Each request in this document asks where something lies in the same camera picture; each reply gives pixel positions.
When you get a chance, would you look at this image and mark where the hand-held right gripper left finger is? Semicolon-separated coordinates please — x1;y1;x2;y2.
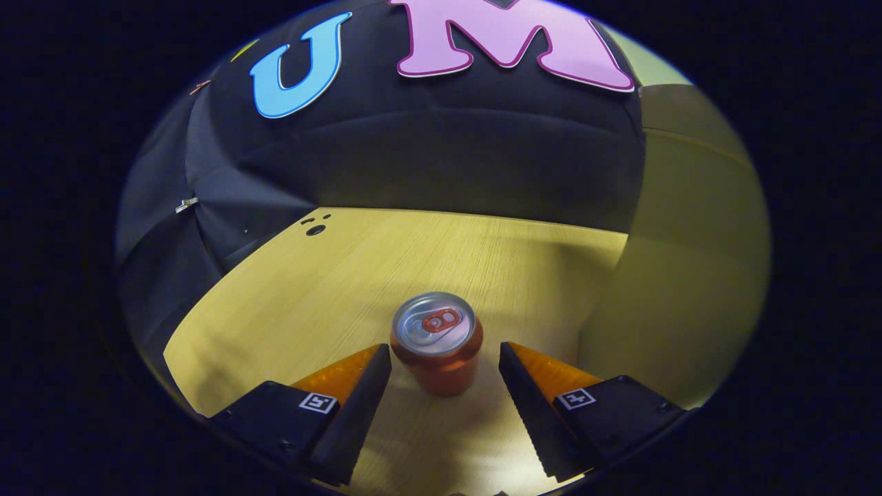
207;343;393;487

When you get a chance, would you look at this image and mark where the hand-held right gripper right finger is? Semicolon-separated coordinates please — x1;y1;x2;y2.
499;341;690;483

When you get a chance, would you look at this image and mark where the orange pop can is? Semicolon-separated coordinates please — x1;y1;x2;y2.
389;291;484;397

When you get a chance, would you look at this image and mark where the pale green desktop garbage bin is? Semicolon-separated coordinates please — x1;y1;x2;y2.
577;28;771;411

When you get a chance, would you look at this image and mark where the black backdrop cloth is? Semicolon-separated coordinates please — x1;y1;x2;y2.
117;0;645;352

